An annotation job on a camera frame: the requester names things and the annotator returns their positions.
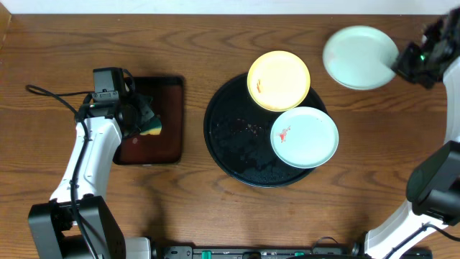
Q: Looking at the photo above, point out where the green yellow sponge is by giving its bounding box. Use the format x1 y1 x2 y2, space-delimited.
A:
139 116 162 135

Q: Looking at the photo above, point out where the light blue plate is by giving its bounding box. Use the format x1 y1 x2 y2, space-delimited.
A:
270 106 339 169
323 26 399 91

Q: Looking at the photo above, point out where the yellow plate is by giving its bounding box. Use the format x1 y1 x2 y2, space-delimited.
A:
247 50 311 112

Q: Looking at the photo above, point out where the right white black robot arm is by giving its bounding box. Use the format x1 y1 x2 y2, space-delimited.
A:
351 9 459 258

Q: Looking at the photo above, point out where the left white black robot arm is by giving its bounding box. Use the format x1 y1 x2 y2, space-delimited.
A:
28 91 154 259

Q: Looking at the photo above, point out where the rectangular dark brown tray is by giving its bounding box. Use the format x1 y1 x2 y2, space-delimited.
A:
113 76 184 165

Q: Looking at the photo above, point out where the round black tray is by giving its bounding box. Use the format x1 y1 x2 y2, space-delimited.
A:
203 73 314 188

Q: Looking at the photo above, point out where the left black cable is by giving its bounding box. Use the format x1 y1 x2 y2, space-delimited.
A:
24 68 137 259

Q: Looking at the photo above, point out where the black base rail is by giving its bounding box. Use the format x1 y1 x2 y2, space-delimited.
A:
151 246 368 259

